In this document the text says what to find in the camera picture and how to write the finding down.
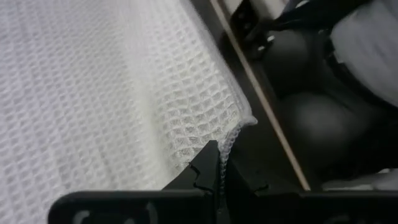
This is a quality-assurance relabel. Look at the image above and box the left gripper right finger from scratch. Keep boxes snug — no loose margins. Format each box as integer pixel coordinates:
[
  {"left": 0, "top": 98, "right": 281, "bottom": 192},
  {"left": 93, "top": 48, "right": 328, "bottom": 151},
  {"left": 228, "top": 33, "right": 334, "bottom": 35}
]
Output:
[{"left": 223, "top": 157, "right": 398, "bottom": 224}]

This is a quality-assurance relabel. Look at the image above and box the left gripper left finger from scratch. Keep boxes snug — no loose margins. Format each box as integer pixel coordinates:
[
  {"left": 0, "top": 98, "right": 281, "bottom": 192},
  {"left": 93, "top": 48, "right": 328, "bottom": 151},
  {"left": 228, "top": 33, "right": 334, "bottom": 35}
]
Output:
[{"left": 48, "top": 139, "right": 220, "bottom": 224}]

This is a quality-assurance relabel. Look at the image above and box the pale waffle weave towel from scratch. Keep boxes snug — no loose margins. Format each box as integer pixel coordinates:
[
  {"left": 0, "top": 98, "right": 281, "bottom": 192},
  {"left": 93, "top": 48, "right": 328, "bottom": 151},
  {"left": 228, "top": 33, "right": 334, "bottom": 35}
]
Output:
[{"left": 0, "top": 0, "right": 258, "bottom": 224}]

